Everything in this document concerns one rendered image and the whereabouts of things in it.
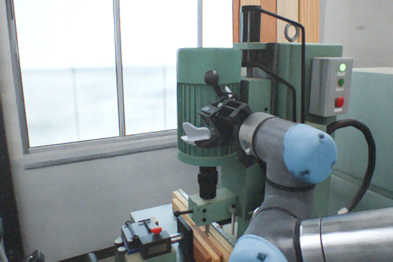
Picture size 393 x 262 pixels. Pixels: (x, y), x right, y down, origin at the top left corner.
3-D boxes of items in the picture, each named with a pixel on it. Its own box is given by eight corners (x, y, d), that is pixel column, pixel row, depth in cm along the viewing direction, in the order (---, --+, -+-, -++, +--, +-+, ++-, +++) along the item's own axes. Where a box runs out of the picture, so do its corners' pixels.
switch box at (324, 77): (308, 113, 90) (312, 57, 86) (331, 110, 94) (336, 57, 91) (325, 117, 84) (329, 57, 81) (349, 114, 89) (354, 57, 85)
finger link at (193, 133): (171, 121, 69) (204, 112, 64) (185, 140, 72) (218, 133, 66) (165, 131, 67) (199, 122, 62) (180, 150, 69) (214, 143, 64)
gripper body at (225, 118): (221, 88, 64) (256, 96, 54) (240, 119, 68) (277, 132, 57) (193, 112, 62) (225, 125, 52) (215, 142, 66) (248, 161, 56)
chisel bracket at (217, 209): (187, 220, 95) (187, 195, 94) (226, 210, 102) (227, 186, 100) (198, 232, 89) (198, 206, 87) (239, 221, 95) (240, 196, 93)
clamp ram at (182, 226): (159, 246, 95) (158, 221, 93) (181, 240, 99) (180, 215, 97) (169, 264, 87) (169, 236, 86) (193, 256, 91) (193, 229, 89)
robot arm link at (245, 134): (293, 139, 54) (261, 172, 52) (276, 133, 58) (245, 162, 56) (276, 107, 50) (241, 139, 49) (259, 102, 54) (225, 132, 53)
